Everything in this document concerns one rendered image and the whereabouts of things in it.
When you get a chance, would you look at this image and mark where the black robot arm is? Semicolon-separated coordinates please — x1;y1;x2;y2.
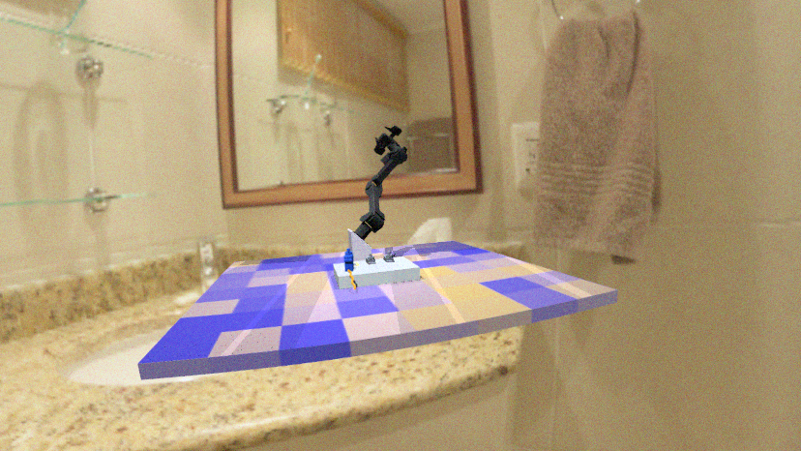
354;134;407;241

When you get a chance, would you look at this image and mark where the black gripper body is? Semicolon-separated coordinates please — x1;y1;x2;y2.
373;125;401;155

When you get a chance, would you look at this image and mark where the blue micro servo with orange cable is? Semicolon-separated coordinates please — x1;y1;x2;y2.
343;249;356;290

